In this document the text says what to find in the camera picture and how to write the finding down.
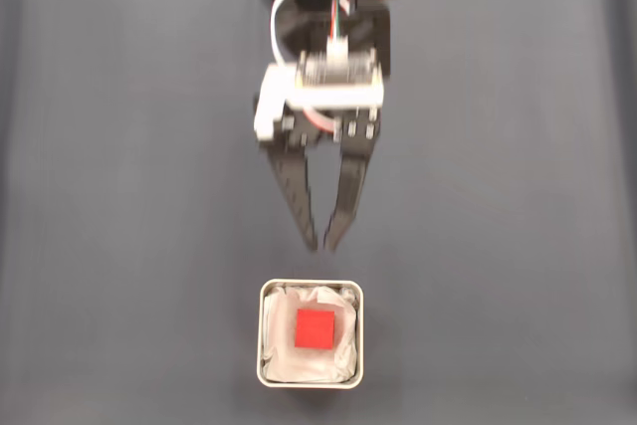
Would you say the red cube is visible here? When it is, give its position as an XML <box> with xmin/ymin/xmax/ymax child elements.
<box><xmin>293</xmin><ymin>309</ymin><xmax>336</xmax><ymax>349</ymax></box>

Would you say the square metal box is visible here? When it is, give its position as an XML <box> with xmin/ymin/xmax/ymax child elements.
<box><xmin>257</xmin><ymin>279</ymin><xmax>365</xmax><ymax>390</ymax></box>

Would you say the dark grey table mat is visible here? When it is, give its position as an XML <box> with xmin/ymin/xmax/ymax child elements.
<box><xmin>0</xmin><ymin>0</ymin><xmax>637</xmax><ymax>425</ymax></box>

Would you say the white crumpled tissue paper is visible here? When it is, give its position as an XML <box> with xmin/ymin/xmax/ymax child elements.
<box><xmin>262</xmin><ymin>284</ymin><xmax>360</xmax><ymax>384</ymax></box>

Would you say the white camera circuit board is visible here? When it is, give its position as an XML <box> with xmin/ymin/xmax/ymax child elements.
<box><xmin>252</xmin><ymin>39</ymin><xmax>387</xmax><ymax>143</ymax></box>

